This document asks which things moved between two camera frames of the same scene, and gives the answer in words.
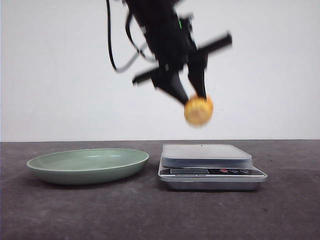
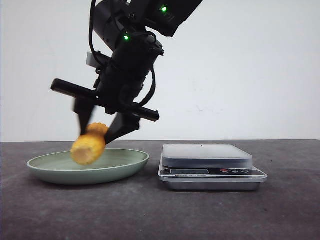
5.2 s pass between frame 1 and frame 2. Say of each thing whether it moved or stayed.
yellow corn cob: moved
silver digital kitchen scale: stayed
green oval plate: stayed
